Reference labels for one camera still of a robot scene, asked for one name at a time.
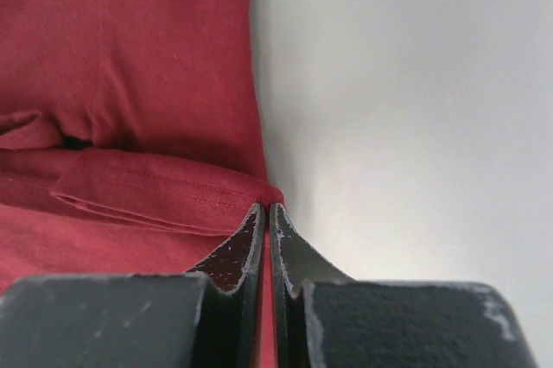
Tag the dark red t-shirt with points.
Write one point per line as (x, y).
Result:
(131, 141)

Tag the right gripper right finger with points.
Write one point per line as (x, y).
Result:
(325, 318)

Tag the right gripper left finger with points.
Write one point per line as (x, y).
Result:
(204, 317)

